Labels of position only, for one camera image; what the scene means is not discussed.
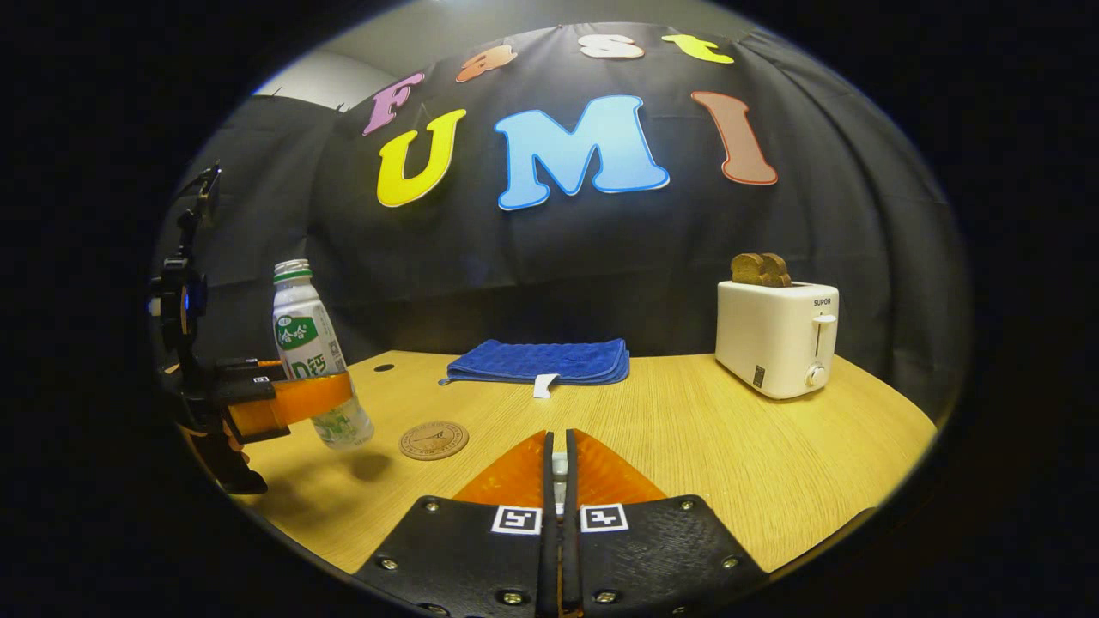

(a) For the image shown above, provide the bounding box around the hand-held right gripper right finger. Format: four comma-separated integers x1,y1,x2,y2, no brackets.
562,427,769,618

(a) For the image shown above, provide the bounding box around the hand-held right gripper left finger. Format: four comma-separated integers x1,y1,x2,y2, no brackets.
352,429,558,618

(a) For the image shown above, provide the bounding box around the white plastic water bottle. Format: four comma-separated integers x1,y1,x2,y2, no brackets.
272,258,375,452

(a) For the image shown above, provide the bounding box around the round wooden coaster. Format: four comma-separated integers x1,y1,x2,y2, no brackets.
398,420,471,462

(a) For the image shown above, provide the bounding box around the blue folded towel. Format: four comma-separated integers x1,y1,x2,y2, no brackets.
439,338,631,400

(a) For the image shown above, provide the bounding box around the white toaster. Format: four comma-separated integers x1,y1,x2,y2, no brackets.
715,280,841,401

